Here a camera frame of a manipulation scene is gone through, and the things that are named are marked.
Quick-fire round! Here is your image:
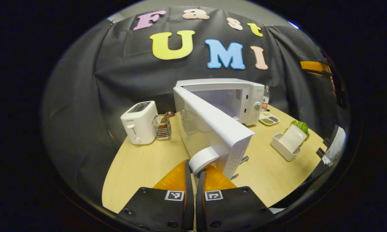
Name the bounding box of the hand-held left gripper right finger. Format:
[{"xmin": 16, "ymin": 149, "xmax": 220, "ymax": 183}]
[{"xmin": 195, "ymin": 164, "xmax": 275, "ymax": 232}]

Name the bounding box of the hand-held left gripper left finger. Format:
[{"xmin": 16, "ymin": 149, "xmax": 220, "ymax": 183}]
[{"xmin": 117, "ymin": 159, "xmax": 195, "ymax": 232}]

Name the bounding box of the lettuce sandwich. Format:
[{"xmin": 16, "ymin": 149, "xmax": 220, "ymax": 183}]
[{"xmin": 278, "ymin": 120, "xmax": 310, "ymax": 154}]

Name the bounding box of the white microwave oven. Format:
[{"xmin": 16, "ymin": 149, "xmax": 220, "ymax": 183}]
[{"xmin": 173, "ymin": 78, "xmax": 265, "ymax": 180}]

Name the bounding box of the clear plastic water bottle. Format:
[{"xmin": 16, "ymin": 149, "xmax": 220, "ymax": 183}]
[{"xmin": 261, "ymin": 86, "xmax": 270, "ymax": 112}]

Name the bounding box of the divided plate of beans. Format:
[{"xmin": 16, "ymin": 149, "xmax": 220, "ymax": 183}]
[{"xmin": 259, "ymin": 111, "xmax": 280, "ymax": 126}]

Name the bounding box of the metal mesh utensil holder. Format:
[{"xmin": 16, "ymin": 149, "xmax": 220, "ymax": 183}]
[{"xmin": 152, "ymin": 114, "xmax": 172, "ymax": 140}]

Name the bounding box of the brown wooden spoon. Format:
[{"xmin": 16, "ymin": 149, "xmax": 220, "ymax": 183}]
[{"xmin": 158, "ymin": 111, "xmax": 175, "ymax": 128}]

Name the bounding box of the white toaster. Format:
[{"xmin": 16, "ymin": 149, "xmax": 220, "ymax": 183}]
[{"xmin": 120, "ymin": 101, "xmax": 158, "ymax": 145}]

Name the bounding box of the black backdrop cloth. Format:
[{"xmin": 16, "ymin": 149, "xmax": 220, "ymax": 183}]
[{"xmin": 42, "ymin": 6, "xmax": 342, "ymax": 207}]

